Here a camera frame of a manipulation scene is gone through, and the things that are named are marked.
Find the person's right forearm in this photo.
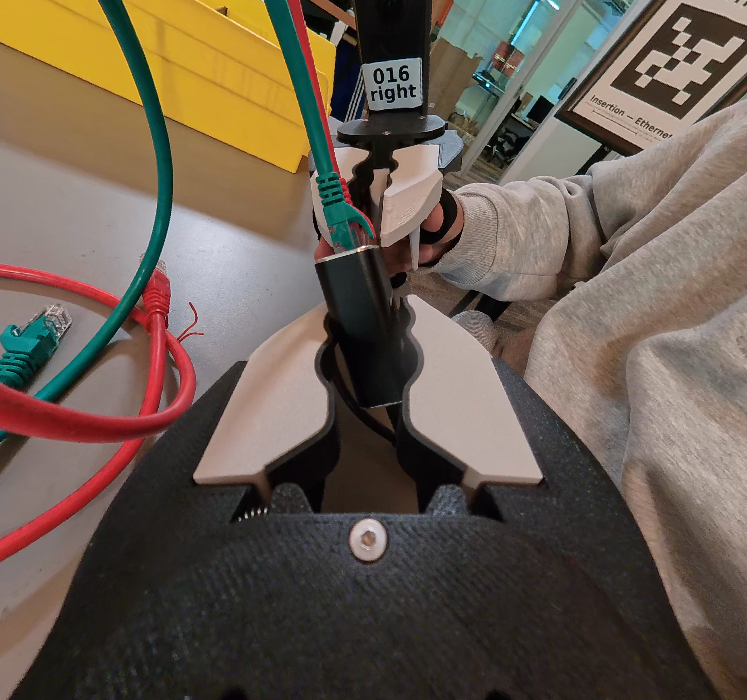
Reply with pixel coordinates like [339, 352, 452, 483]
[429, 177, 609, 304]

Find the blue striped jacket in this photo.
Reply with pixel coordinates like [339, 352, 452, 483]
[330, 40, 365, 124]

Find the yellow storage bin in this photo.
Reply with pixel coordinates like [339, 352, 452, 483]
[0, 0, 337, 174]

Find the person's grey sweatshirt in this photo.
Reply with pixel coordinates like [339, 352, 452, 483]
[521, 99, 747, 700]

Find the black ethernet adapter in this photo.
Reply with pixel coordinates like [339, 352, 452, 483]
[313, 245, 406, 410]

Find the grey desk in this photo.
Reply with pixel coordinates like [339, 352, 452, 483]
[0, 40, 468, 698]

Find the red twist tie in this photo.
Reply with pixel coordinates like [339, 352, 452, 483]
[175, 302, 206, 344]

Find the black chair base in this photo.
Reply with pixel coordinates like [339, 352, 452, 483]
[448, 290, 510, 323]

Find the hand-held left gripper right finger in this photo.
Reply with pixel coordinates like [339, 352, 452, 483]
[402, 294, 545, 487]

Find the black adapter cable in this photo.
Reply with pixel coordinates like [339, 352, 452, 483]
[331, 378, 405, 451]

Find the green ethernet cable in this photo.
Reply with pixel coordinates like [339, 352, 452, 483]
[0, 0, 379, 445]

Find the person's grey shoe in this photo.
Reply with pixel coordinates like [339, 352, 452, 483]
[452, 311, 498, 358]

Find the red ethernet cable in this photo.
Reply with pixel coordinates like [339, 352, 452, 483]
[0, 0, 379, 563]

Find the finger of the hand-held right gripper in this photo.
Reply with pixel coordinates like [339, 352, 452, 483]
[377, 148, 445, 247]
[309, 148, 377, 249]

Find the person's right hand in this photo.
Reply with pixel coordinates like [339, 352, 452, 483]
[381, 189, 465, 277]

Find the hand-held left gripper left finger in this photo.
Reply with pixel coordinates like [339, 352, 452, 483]
[193, 303, 341, 487]

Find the framed marker sign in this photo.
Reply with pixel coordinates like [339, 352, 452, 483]
[554, 0, 747, 158]

